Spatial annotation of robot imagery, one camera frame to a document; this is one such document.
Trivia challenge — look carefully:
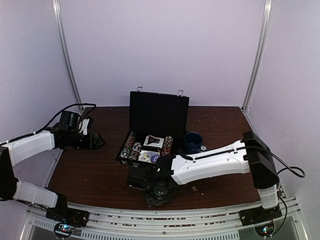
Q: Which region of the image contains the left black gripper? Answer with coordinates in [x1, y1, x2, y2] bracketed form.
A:
[65, 130, 106, 150]

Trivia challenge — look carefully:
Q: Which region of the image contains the clear round dealer button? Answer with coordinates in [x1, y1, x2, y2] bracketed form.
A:
[138, 151, 151, 163]

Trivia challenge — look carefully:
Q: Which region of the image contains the playing card deck box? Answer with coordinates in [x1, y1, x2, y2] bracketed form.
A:
[138, 150, 160, 164]
[143, 134, 165, 148]

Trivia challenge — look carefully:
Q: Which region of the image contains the black poker case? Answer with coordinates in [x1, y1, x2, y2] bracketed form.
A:
[116, 91, 190, 168]

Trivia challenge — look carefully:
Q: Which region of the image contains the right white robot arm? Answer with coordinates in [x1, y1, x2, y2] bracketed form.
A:
[142, 131, 280, 221]

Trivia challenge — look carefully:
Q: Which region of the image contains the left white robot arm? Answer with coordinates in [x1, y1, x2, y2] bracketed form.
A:
[0, 127, 106, 222]

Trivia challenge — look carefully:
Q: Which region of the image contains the left poker chip row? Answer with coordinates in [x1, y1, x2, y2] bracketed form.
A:
[120, 131, 136, 159]

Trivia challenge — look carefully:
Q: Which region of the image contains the poker chip row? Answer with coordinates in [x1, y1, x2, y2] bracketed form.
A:
[120, 131, 136, 159]
[160, 136, 173, 157]
[128, 141, 142, 161]

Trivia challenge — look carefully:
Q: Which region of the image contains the purple small blind button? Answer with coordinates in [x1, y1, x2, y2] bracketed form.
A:
[150, 155, 160, 164]

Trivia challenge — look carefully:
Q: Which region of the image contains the right poker chip row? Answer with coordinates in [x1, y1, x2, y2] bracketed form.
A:
[160, 136, 173, 157]

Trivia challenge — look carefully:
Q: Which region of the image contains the dark blue mug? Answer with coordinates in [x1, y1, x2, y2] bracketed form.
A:
[184, 132, 203, 154]

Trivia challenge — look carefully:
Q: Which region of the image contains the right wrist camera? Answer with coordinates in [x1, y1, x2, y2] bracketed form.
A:
[126, 166, 151, 191]

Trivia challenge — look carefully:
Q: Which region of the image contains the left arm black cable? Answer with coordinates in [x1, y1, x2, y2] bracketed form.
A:
[0, 103, 97, 145]

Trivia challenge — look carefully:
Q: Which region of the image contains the aluminium front rail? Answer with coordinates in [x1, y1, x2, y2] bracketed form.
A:
[18, 197, 312, 240]

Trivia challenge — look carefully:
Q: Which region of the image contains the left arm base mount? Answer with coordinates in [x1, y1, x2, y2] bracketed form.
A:
[45, 206, 90, 227]

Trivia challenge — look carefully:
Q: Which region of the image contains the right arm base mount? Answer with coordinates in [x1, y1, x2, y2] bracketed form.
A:
[239, 207, 282, 227]

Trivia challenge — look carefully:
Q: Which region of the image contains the left aluminium frame post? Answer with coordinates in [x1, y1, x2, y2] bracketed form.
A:
[52, 0, 82, 104]

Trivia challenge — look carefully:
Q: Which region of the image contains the aluminium frame post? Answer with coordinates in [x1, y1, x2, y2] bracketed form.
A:
[242, 0, 274, 113]
[52, 0, 82, 104]

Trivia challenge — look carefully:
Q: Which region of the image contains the right aluminium frame post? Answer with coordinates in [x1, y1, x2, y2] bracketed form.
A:
[242, 0, 274, 113]

